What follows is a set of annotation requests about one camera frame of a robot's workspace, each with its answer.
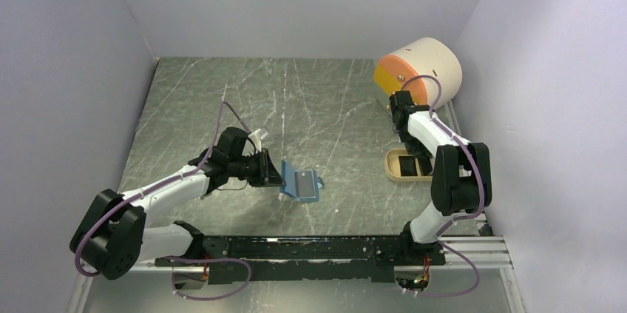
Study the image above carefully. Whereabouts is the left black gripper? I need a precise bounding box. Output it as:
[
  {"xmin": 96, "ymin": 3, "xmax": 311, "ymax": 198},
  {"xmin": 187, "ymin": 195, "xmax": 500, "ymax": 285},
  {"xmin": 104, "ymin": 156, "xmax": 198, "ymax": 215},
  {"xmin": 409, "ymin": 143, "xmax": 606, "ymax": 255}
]
[{"xmin": 229, "ymin": 148, "xmax": 286, "ymax": 188}]

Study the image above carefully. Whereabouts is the blue card holder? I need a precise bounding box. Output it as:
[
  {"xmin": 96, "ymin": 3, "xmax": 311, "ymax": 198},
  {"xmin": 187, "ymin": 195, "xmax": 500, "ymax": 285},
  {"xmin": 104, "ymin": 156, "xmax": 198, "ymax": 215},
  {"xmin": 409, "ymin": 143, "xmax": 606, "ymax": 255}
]
[{"xmin": 279, "ymin": 160, "xmax": 324, "ymax": 203}]

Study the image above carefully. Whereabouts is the grey VIP credit card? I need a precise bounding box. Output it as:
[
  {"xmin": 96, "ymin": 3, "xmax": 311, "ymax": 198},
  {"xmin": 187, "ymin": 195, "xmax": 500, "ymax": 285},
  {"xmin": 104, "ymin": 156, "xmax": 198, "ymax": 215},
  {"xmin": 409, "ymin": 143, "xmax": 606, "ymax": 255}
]
[{"xmin": 296, "ymin": 169, "xmax": 319, "ymax": 201}]

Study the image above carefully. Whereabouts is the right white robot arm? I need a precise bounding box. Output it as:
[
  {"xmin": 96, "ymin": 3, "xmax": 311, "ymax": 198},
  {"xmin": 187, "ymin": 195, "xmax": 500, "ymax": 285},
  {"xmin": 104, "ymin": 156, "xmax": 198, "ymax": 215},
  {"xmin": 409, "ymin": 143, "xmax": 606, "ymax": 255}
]
[{"xmin": 389, "ymin": 90, "xmax": 492, "ymax": 264}]

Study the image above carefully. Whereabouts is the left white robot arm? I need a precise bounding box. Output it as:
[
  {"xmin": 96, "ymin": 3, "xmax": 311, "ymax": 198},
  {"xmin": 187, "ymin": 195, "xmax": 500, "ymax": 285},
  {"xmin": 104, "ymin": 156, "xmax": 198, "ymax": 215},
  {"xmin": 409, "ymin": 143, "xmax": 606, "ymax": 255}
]
[{"xmin": 70, "ymin": 127, "xmax": 285, "ymax": 280}]

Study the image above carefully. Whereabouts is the dark card in tray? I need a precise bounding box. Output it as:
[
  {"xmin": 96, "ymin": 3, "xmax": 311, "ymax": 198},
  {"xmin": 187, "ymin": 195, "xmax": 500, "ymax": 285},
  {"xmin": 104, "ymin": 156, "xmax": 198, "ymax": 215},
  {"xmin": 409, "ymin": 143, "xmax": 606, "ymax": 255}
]
[{"xmin": 399, "ymin": 155, "xmax": 418, "ymax": 177}]

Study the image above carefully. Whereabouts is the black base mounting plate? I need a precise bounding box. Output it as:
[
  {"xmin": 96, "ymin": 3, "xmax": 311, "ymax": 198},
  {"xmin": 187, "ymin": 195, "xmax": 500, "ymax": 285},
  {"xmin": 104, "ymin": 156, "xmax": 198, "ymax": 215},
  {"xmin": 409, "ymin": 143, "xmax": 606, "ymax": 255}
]
[{"xmin": 155, "ymin": 234, "xmax": 446, "ymax": 284}]

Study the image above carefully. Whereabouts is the beige oval tray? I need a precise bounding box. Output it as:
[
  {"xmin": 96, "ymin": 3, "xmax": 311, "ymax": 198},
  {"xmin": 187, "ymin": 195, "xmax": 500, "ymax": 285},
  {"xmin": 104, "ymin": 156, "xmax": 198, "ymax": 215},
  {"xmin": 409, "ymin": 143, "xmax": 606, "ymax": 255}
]
[{"xmin": 384, "ymin": 148, "xmax": 432, "ymax": 183}]

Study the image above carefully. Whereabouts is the beige cylindrical drawer box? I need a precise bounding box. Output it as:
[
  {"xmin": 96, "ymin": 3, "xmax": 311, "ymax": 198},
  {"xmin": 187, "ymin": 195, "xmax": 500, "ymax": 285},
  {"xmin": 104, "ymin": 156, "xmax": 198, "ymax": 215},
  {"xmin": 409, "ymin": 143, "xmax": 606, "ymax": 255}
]
[{"xmin": 373, "ymin": 37, "xmax": 463, "ymax": 109}]

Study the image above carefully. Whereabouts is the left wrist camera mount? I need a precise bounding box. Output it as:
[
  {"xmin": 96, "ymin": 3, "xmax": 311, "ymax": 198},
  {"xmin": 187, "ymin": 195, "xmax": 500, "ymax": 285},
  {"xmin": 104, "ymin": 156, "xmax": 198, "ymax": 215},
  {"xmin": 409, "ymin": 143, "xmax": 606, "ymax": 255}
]
[{"xmin": 248, "ymin": 127, "xmax": 269, "ymax": 152}]

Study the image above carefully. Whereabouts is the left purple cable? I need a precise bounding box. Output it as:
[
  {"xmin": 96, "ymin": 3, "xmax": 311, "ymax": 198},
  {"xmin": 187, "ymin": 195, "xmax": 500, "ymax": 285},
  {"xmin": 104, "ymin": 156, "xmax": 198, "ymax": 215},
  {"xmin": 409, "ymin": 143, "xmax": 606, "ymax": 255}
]
[{"xmin": 74, "ymin": 101, "xmax": 253, "ymax": 302}]

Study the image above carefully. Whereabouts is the aluminium rail frame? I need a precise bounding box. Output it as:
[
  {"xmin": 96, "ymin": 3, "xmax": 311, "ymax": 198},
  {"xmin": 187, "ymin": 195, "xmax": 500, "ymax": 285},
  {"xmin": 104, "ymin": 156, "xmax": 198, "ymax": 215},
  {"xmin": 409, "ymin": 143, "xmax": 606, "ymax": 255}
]
[{"xmin": 81, "ymin": 104, "xmax": 515, "ymax": 272}]

